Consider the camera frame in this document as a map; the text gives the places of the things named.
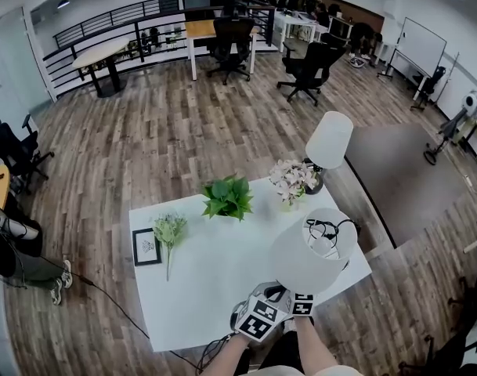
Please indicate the wooden top office desk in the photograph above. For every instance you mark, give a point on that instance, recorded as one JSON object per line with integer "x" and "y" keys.
{"x": 199, "y": 27}

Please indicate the round white table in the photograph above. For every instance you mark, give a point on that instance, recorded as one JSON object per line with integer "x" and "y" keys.
{"x": 101, "y": 49}

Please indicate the white rectangular table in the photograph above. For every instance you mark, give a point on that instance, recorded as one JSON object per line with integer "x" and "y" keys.
{"x": 207, "y": 288}

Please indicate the green plant in white pot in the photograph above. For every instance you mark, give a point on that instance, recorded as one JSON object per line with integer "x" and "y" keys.
{"x": 228, "y": 198}

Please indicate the white lamp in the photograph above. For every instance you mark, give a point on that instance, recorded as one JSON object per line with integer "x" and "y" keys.
{"x": 301, "y": 265}

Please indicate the black metal railing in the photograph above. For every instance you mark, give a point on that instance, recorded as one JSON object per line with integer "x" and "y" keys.
{"x": 139, "y": 41}

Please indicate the person's black shoe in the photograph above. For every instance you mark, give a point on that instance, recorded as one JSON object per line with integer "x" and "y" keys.
{"x": 279, "y": 351}

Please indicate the brass base table lamp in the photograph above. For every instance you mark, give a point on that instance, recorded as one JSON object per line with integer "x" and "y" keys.
{"x": 328, "y": 139}

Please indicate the dark brown table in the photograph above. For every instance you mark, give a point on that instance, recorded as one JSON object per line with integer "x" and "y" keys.
{"x": 406, "y": 178}

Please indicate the person's beige shirt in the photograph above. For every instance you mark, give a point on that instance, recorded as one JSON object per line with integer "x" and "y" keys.
{"x": 269, "y": 372}

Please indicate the pink flowers in pot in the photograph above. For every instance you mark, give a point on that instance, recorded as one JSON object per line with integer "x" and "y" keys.
{"x": 291, "y": 178}

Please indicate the white rolling whiteboard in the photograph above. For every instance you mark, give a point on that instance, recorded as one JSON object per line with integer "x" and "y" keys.
{"x": 422, "y": 47}

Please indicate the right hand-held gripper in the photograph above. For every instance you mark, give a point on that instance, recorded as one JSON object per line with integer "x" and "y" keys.
{"x": 302, "y": 304}

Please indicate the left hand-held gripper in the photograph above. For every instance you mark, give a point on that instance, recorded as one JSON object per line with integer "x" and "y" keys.
{"x": 257, "y": 319}

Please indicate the white flower bouquet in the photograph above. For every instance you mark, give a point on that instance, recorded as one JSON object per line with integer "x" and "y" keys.
{"x": 169, "y": 227}

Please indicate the black picture frame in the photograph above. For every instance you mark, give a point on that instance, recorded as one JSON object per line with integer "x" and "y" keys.
{"x": 146, "y": 247}

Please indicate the person's left forearm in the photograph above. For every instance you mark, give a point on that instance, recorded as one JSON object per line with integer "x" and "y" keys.
{"x": 226, "y": 355}

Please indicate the white round fan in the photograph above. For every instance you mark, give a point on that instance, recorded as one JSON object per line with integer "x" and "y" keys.
{"x": 473, "y": 102}

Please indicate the person's right forearm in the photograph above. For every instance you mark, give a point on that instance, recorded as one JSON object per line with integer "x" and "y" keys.
{"x": 312, "y": 343}

